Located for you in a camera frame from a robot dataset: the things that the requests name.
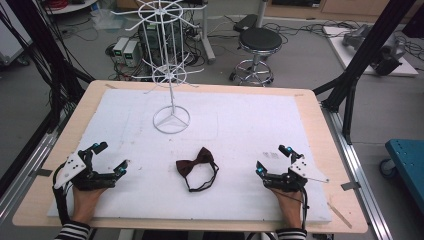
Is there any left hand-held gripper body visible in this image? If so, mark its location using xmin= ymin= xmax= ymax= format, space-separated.
xmin=53 ymin=149 xmax=118 ymax=193

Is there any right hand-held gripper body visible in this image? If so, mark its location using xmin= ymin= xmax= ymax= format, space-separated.
xmin=262 ymin=156 xmax=330 ymax=194

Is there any person's right hand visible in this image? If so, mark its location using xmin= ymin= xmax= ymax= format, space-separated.
xmin=270 ymin=187 xmax=305 ymax=230

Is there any person's left hand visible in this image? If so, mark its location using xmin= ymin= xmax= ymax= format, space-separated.
xmin=71 ymin=185 xmax=108 ymax=225

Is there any grey tape strip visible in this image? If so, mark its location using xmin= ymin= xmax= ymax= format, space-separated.
xmin=340 ymin=181 xmax=362 ymax=192
xmin=27 ymin=167 xmax=54 ymax=178

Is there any white foam mat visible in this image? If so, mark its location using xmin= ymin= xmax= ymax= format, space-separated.
xmin=47 ymin=87 xmax=333 ymax=224

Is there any thin wooden stick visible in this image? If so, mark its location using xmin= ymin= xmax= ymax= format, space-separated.
xmin=326 ymin=201 xmax=354 ymax=230

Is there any dark brown bow tie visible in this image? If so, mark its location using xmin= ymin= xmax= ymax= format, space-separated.
xmin=175 ymin=146 xmax=220 ymax=194

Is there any grey power supply unit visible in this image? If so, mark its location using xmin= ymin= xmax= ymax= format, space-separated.
xmin=112 ymin=36 xmax=131 ymax=65
xmin=122 ymin=39 xmax=142 ymax=69

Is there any white floor board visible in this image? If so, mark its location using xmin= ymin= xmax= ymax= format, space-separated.
xmin=321 ymin=24 xmax=420 ymax=78

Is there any black round stool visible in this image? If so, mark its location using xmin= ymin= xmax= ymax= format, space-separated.
xmin=228 ymin=26 xmax=284 ymax=88

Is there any blue cart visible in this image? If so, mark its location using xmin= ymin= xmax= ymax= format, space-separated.
xmin=379 ymin=138 xmax=424 ymax=215

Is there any black computer tower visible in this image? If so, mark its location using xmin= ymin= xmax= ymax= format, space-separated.
xmin=137 ymin=19 xmax=184 ymax=62

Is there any white cabinet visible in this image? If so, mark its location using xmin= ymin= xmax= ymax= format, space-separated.
xmin=0 ymin=18 xmax=33 ymax=67

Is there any black foot pedal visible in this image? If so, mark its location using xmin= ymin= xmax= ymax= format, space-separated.
xmin=232 ymin=13 xmax=259 ymax=33

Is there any grey table leg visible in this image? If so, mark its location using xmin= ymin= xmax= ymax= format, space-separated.
xmin=199 ymin=0 xmax=217 ymax=66

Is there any grey machine part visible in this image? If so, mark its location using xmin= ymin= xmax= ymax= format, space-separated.
xmin=341 ymin=23 xmax=407 ymax=77

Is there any round white table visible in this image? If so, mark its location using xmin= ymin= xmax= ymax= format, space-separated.
xmin=42 ymin=0 xmax=98 ymax=16

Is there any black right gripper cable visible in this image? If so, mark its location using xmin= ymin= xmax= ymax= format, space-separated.
xmin=299 ymin=185 xmax=310 ymax=231

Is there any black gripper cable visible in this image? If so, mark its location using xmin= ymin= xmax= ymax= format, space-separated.
xmin=51 ymin=162 xmax=74 ymax=228
xmin=299 ymin=185 xmax=310 ymax=231

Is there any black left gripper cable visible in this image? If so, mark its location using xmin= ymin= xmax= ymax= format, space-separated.
xmin=51 ymin=162 xmax=74 ymax=228

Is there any aluminium rail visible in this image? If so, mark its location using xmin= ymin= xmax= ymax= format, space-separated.
xmin=0 ymin=106 xmax=73 ymax=224
xmin=320 ymin=103 xmax=395 ymax=240

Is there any white wire display rack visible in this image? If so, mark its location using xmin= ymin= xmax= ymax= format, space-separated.
xmin=110 ymin=0 xmax=205 ymax=135

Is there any black metal frame stand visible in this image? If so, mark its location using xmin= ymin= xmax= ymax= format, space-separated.
xmin=312 ymin=0 xmax=424 ymax=145
xmin=0 ymin=0 xmax=95 ymax=198

